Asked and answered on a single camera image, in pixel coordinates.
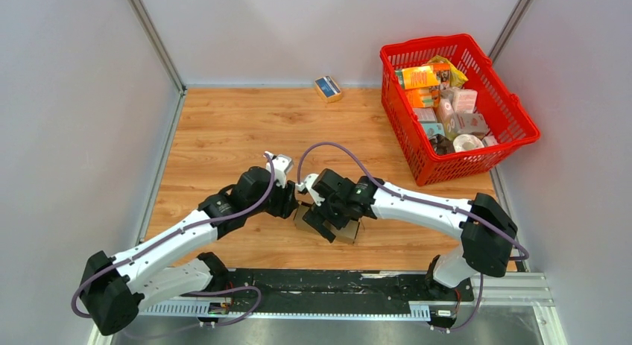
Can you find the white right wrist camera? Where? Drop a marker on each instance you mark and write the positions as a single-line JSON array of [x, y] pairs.
[[306, 186]]

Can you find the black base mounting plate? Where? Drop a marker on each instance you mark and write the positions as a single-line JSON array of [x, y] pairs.
[[292, 291]]

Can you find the teal small box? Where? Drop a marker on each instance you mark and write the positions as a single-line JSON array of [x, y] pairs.
[[432, 129]]

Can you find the red plastic shopping basket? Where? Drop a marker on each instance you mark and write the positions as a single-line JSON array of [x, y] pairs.
[[508, 121]]

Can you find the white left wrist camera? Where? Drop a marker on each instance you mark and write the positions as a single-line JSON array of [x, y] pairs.
[[279, 166]]

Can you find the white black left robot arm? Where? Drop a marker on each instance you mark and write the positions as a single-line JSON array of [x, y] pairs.
[[114, 289]]

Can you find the orange snack packet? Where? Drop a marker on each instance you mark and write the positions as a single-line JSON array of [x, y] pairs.
[[424, 76]]

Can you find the brown cardboard box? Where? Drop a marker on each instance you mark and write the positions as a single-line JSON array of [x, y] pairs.
[[346, 235]]

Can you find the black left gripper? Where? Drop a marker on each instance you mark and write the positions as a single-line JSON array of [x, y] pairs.
[[288, 201]]

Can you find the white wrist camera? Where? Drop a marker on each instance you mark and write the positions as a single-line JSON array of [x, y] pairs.
[[279, 166], [306, 186]]

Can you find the brown chocolate packet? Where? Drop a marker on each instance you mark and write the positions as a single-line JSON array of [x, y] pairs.
[[441, 145]]

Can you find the small blue yellow box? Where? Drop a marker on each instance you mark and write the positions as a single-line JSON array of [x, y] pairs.
[[328, 90]]

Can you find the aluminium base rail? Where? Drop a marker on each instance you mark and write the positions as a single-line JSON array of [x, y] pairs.
[[515, 289]]

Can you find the pink white tissue pack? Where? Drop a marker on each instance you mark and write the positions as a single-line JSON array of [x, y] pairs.
[[464, 100]]

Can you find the orange juice carton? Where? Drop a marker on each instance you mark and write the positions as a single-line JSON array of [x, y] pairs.
[[423, 97]]

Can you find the aluminium wall post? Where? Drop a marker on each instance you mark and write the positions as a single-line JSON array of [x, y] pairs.
[[147, 23], [515, 17]]

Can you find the pink patterned box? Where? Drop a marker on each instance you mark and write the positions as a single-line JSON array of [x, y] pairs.
[[472, 123]]

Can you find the white tape roll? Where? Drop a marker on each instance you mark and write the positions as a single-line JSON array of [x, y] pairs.
[[467, 142]]

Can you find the left aluminium wall post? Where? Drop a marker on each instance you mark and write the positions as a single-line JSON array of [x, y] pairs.
[[147, 23]]

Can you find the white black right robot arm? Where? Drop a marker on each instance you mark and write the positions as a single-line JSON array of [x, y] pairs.
[[486, 234]]

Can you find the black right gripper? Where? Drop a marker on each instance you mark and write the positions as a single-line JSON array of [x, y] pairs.
[[316, 219]]

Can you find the yellow snack bag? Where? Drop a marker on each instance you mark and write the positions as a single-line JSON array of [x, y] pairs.
[[456, 77]]

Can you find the right aluminium wall post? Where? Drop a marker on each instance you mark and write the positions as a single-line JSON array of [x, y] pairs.
[[515, 17]]

